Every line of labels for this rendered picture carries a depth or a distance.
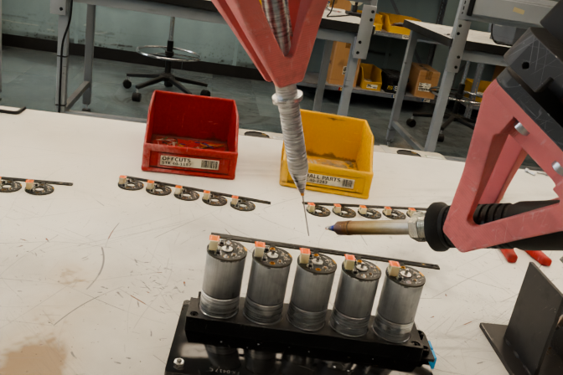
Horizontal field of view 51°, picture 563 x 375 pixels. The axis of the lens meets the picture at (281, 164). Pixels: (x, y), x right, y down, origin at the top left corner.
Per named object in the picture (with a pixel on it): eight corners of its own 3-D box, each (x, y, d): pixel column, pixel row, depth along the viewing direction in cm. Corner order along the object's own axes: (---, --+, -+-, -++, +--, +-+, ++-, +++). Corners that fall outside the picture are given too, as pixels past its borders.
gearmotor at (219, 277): (235, 332, 37) (245, 260, 35) (195, 327, 37) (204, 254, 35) (237, 310, 39) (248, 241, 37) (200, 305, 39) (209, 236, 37)
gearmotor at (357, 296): (367, 350, 37) (384, 279, 35) (328, 345, 37) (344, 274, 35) (361, 326, 39) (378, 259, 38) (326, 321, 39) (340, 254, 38)
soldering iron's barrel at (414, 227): (331, 244, 34) (430, 245, 29) (327, 217, 33) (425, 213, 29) (346, 238, 35) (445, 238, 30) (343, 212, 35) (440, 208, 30)
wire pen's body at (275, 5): (279, 167, 33) (245, -37, 28) (305, 158, 33) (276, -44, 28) (291, 179, 31) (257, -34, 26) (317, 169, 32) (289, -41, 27)
